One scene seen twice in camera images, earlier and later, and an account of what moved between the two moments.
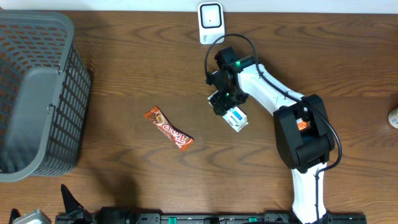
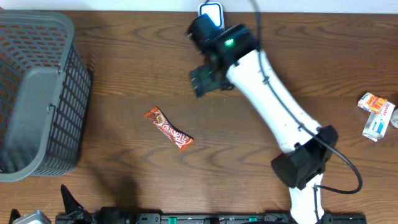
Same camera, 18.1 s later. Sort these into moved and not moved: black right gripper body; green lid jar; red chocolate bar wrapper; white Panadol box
Moved: white Panadol box; black right gripper body
Not moved: red chocolate bar wrapper; green lid jar
